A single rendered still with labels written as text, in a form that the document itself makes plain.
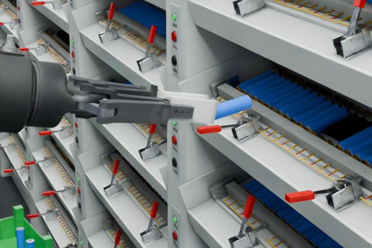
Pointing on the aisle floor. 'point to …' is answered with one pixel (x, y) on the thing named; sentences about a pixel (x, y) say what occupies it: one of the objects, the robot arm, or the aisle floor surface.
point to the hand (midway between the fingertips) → (185, 107)
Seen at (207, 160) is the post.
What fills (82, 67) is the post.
